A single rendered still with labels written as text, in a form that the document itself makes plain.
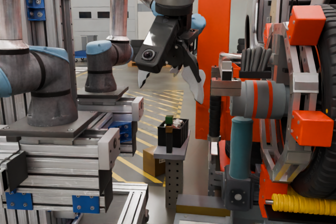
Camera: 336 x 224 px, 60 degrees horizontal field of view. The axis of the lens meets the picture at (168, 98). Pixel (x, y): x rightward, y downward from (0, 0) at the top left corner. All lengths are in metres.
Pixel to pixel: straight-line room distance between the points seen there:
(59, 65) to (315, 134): 0.72
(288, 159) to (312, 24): 0.38
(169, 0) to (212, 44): 0.99
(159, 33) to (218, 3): 1.00
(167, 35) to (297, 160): 0.56
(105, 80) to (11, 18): 0.66
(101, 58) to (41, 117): 0.53
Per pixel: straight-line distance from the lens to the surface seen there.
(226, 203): 1.54
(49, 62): 0.90
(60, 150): 0.95
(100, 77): 1.38
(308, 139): 0.80
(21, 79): 0.84
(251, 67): 0.89
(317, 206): 1.15
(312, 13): 0.90
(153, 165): 2.30
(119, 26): 1.48
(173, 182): 1.89
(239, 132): 1.23
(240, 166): 1.28
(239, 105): 1.05
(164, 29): 0.54
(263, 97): 1.05
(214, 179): 1.83
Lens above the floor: 1.09
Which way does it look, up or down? 13 degrees down
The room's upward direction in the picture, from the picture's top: straight up
